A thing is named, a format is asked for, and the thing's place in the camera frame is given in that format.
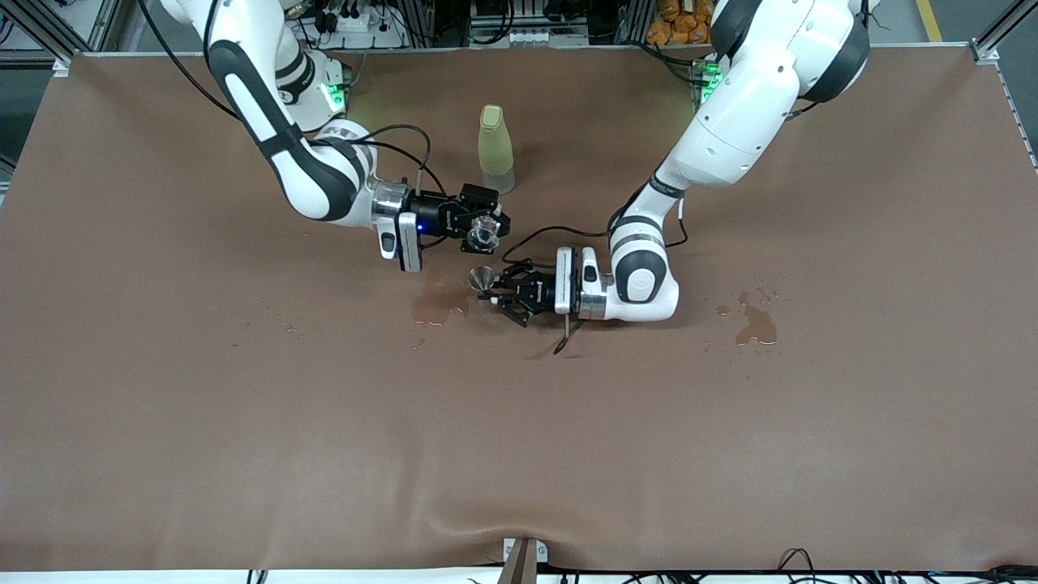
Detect clear glass shaker cup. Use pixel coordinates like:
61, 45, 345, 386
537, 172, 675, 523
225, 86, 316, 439
466, 213, 504, 251

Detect yellow-green bottle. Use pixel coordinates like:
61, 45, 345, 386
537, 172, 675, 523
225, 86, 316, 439
478, 104, 517, 196

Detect brown liquid puddle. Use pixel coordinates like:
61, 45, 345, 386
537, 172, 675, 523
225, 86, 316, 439
716, 286, 781, 348
410, 276, 472, 329

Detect brown table mat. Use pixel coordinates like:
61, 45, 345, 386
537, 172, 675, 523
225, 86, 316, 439
0, 45, 1038, 573

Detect black electrical control unit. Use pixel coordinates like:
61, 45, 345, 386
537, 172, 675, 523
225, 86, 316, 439
470, 0, 591, 48

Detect white power strip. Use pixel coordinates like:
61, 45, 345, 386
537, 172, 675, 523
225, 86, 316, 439
316, 6, 392, 35

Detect orange packaged snacks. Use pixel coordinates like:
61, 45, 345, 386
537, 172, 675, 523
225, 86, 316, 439
646, 0, 716, 45

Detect metal table edge bracket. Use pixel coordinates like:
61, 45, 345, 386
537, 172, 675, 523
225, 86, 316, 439
496, 537, 550, 584

